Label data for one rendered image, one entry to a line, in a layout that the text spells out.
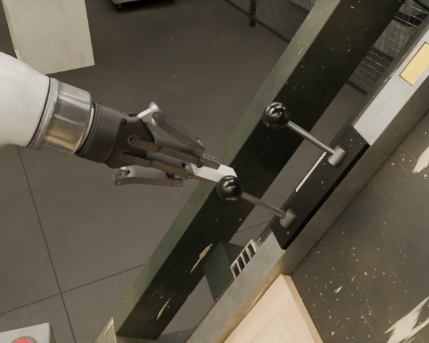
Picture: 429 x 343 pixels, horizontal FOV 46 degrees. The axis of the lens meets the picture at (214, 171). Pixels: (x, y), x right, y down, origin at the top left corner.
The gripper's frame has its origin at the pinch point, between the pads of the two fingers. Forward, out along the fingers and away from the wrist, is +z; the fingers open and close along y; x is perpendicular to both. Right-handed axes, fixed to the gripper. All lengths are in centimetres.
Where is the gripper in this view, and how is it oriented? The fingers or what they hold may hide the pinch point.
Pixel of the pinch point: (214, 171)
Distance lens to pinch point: 73.5
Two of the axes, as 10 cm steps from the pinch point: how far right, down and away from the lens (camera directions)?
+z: 8.3, 2.8, 4.9
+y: -5.0, 7.6, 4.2
